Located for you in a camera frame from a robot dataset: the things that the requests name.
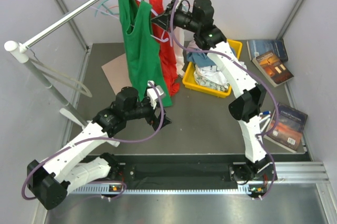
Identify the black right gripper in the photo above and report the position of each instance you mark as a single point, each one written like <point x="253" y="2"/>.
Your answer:
<point x="165" y="20"/>

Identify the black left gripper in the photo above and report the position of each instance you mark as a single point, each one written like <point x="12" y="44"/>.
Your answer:
<point x="152" y="119"/>

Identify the green tank top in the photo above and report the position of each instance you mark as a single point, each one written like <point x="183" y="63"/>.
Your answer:
<point x="141" y="48"/>

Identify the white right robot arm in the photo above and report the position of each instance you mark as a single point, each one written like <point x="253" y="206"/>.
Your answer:
<point x="249" y="95"/>

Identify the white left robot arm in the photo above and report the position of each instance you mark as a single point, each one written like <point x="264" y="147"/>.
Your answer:
<point x="51" y="180"/>

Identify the red tank top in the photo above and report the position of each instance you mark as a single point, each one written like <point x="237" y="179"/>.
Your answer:
<point x="167" y="57"/>

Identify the clear plastic hanger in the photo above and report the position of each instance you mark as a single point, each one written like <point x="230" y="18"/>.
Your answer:
<point x="60" y="77"/>

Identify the pink garment in bin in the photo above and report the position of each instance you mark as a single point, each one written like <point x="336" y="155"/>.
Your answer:
<point x="193" y="48"/>

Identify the yellow plastic bin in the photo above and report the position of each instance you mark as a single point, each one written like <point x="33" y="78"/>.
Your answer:
<point x="190" y="83"/>

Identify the blue garment in bin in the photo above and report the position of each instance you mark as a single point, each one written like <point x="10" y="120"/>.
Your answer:
<point x="200" y="59"/>

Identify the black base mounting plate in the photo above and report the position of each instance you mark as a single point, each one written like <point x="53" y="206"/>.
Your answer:
<point x="191" y="171"/>

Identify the white patterned garment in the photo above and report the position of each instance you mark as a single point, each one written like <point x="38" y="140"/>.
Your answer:
<point x="211" y="77"/>

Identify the brown cardboard sheet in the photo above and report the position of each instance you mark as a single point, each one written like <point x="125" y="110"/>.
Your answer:
<point x="116" y="72"/>

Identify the blue hardcover book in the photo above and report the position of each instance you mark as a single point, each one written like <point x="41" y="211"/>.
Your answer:
<point x="257" y="47"/>

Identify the red cap marker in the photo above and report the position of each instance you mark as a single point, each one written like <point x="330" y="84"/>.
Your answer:
<point x="265" y="119"/>

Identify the light blue cap marker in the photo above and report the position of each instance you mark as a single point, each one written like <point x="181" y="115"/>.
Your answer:
<point x="265" y="125"/>

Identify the orange cover paperback book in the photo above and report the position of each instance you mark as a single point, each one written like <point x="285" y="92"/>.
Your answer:
<point x="272" y="68"/>

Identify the dark sunset cover book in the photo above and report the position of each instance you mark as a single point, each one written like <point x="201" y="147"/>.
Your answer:
<point x="290" y="127"/>

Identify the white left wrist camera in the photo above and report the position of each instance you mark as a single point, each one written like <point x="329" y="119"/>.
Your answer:
<point x="155" y="93"/>

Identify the grey slotted cable duct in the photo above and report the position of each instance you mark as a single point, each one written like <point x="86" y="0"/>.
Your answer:
<point x="160" y="189"/>

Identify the metal clothes rail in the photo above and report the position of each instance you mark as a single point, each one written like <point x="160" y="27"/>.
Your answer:
<point x="67" y="18"/>

